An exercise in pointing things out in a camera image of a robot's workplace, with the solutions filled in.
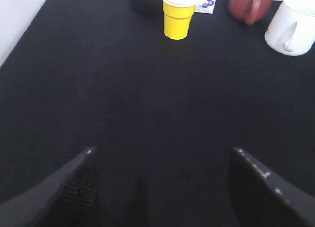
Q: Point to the white mug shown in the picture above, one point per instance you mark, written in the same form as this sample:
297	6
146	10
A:
292	29

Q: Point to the red mug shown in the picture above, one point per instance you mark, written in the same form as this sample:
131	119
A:
249	11

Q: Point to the blueberry milk carton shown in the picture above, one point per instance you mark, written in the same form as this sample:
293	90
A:
205	6

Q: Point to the yellow paper cup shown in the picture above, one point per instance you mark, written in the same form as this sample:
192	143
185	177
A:
177	17

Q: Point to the black table mat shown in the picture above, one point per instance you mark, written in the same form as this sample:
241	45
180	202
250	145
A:
164	115

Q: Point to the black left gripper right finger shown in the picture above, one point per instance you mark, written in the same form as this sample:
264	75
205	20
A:
262	198

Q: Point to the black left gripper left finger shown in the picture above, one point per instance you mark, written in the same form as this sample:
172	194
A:
65	198

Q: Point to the black mug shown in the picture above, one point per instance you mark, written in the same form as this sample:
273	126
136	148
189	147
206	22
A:
147	6

